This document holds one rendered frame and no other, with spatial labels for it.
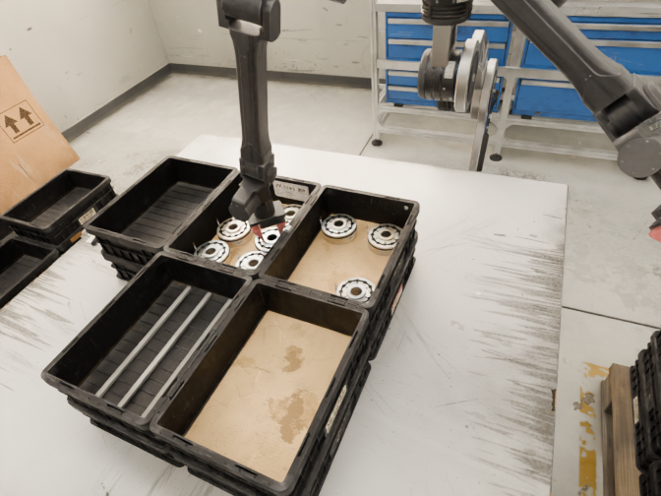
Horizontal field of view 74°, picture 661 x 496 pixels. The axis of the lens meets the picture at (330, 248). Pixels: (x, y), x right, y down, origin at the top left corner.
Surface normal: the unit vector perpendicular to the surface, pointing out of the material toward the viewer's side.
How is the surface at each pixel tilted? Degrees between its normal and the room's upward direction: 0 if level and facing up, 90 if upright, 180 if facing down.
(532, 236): 0
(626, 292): 0
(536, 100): 90
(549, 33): 87
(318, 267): 0
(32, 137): 76
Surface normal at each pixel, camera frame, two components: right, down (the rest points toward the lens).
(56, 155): 0.84, -0.01
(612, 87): -0.43, 0.62
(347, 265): -0.10, -0.72
